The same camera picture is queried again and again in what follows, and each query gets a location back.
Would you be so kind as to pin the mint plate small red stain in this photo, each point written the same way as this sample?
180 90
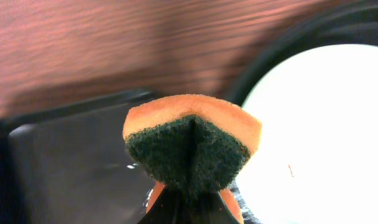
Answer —
325 140

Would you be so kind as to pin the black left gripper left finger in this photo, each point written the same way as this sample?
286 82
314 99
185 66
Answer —
167 209

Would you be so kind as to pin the black rectangular tray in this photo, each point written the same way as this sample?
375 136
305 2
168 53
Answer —
69 165

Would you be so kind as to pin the black round tray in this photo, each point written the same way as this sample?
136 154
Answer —
300 40

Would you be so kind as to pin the orange green scrub sponge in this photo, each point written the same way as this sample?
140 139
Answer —
195 144

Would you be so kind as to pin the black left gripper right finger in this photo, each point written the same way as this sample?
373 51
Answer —
208 208

